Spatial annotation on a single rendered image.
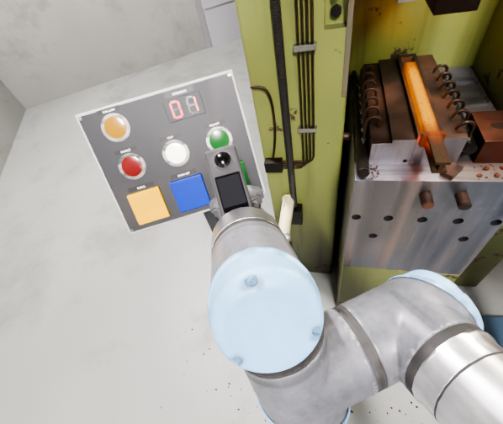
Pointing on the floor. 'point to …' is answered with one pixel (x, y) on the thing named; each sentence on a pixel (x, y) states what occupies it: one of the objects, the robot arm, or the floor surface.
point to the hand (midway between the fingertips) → (233, 188)
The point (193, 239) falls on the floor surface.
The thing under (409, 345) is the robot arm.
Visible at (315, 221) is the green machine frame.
